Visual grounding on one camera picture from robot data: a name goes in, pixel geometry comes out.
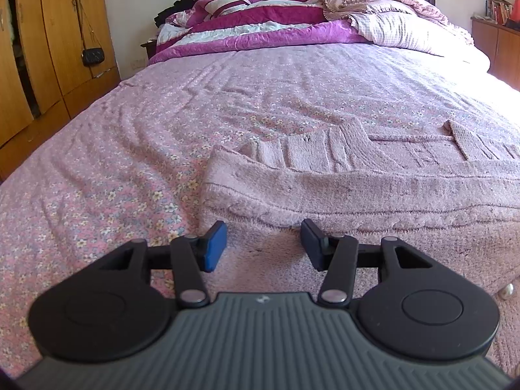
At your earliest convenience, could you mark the small black handbag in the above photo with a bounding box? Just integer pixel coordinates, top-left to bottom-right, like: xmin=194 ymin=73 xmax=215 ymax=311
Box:
xmin=73 ymin=0 xmax=106 ymax=66

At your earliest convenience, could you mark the wooden wardrobe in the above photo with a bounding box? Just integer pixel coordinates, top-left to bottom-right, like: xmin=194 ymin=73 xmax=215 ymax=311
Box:
xmin=0 ymin=0 xmax=120 ymax=181

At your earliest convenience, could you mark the magenta white striped quilt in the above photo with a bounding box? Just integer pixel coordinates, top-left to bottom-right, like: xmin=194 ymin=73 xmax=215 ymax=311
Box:
xmin=148 ymin=0 xmax=374 ymax=66

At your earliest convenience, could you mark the pink floral bed sheet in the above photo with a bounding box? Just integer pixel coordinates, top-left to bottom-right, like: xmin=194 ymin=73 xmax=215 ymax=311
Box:
xmin=0 ymin=43 xmax=520 ymax=378

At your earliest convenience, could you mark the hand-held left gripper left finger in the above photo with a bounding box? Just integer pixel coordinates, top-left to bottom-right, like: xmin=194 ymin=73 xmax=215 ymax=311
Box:
xmin=95 ymin=220 xmax=228 ymax=309

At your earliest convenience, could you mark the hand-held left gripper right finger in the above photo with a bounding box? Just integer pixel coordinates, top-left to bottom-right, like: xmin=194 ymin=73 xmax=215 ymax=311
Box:
xmin=301 ymin=218 xmax=435 ymax=306

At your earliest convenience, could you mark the black clothes pile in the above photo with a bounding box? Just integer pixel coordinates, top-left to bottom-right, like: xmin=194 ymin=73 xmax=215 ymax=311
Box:
xmin=153 ymin=0 xmax=196 ymax=29

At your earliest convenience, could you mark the pink knit cardigan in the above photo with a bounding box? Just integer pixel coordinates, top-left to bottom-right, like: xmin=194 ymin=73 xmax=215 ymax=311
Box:
xmin=197 ymin=120 xmax=520 ymax=378

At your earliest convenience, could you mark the orange curtain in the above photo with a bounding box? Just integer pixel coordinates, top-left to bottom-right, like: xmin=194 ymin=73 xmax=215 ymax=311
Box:
xmin=506 ymin=0 xmax=520 ymax=31

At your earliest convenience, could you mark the wooden side cabinet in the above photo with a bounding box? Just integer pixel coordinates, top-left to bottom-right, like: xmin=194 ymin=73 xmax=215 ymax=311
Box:
xmin=471 ymin=16 xmax=520 ymax=86

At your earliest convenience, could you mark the row of books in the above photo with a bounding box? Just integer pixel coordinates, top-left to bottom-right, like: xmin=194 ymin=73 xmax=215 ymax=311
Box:
xmin=485 ymin=0 xmax=514 ymax=25

